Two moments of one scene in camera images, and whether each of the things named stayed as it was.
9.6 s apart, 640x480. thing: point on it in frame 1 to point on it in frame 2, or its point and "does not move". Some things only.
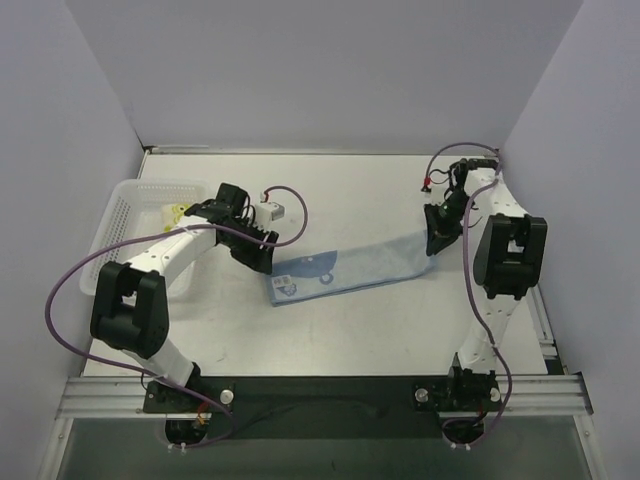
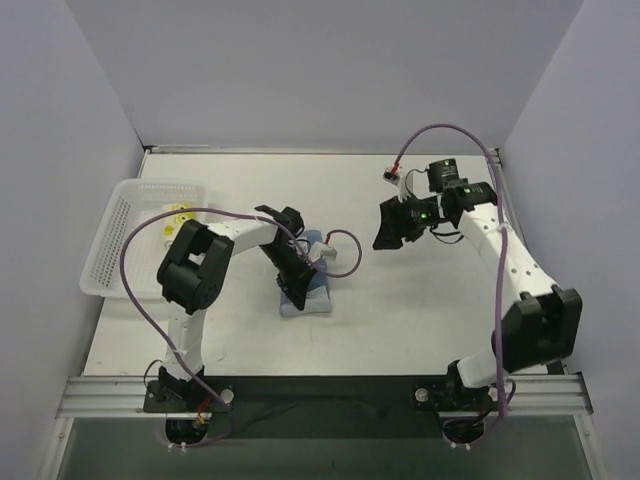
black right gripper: (441, 232) to (397, 220)
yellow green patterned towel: (178, 212) does not move
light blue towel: (316, 274) to (319, 299)
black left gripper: (252, 248) to (296, 272)
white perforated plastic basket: (132, 218) does not move
